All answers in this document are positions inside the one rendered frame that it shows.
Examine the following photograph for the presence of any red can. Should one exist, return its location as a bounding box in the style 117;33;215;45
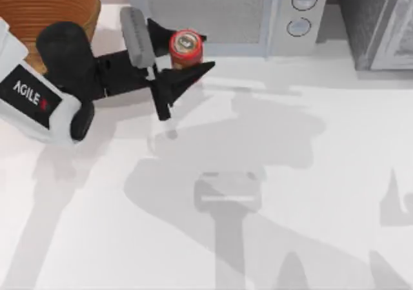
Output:
168;28;205;70

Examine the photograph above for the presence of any microwave oven door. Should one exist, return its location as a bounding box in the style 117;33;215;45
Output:
128;0;279;57

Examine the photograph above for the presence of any brown wicker basket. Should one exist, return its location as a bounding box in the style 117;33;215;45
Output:
0;0;102;75

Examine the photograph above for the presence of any pale microwave oven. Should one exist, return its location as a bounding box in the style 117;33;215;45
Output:
128;0;332;59

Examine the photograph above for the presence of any round microwave knob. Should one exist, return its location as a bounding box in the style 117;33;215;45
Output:
290;0;319;12
286;16;312;39

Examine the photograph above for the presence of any grey cabinet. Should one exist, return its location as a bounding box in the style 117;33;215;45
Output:
333;0;413;74

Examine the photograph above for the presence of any grey cabinet door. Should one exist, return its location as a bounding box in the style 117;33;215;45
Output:
368;0;413;72

